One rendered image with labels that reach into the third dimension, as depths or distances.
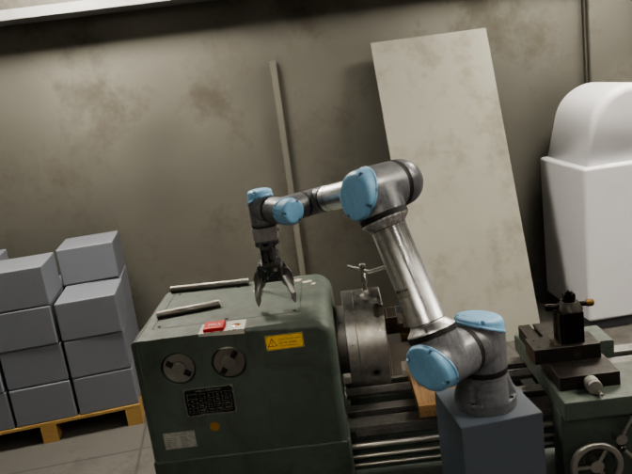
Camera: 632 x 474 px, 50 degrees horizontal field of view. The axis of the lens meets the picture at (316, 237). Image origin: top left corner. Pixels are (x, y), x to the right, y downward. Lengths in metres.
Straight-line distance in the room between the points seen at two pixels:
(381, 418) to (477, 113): 3.08
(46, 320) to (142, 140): 1.43
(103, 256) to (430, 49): 2.59
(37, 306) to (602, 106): 3.65
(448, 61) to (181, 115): 1.88
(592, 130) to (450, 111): 0.92
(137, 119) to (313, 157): 1.25
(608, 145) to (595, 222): 0.50
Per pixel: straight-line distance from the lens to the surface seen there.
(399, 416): 2.23
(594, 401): 2.17
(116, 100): 4.93
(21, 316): 4.29
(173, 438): 2.17
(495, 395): 1.70
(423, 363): 1.56
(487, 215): 4.82
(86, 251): 4.51
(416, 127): 4.78
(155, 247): 5.03
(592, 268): 4.87
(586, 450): 2.24
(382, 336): 2.11
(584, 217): 4.78
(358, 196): 1.55
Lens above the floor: 1.94
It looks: 13 degrees down
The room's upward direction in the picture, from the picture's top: 8 degrees counter-clockwise
